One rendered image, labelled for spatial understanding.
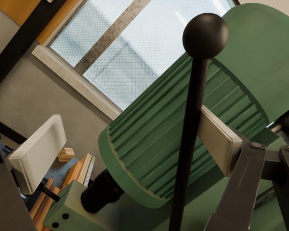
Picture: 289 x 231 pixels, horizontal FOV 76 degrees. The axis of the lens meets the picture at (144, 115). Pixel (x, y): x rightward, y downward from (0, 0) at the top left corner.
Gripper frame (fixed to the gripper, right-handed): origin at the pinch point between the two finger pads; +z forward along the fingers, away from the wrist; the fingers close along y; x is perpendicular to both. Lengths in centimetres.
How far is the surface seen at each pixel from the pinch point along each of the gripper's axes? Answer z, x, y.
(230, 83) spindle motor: 6.7, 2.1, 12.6
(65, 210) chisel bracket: 10.5, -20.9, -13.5
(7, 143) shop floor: 132, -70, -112
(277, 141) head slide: 7.1, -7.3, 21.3
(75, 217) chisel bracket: 10.5, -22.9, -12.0
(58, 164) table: 39, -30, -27
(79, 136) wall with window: 142, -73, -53
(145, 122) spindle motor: 8.7, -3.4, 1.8
